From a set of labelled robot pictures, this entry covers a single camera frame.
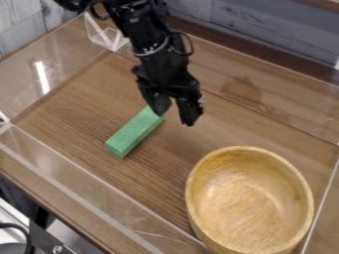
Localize green rectangular block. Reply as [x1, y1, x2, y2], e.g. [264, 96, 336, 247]
[104, 107, 164, 159]

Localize brown wooden bowl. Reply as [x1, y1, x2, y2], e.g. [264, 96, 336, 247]
[186, 146, 315, 254]

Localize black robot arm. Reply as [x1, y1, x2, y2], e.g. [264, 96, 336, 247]
[54, 0, 204, 126]

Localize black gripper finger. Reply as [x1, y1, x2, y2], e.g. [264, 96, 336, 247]
[138, 83, 172, 116]
[176, 93, 206, 127]

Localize black cable bottom left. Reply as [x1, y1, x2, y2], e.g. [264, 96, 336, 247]
[0, 221, 35, 254]

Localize clear acrylic corner bracket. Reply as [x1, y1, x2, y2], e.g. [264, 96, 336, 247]
[84, 13, 130, 53]

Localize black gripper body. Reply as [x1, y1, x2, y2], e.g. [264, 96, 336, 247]
[131, 33, 202, 99]

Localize clear acrylic tray wall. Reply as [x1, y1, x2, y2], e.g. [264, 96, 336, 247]
[0, 18, 339, 254]

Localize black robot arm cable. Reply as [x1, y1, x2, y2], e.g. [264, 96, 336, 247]
[87, 3, 196, 58]

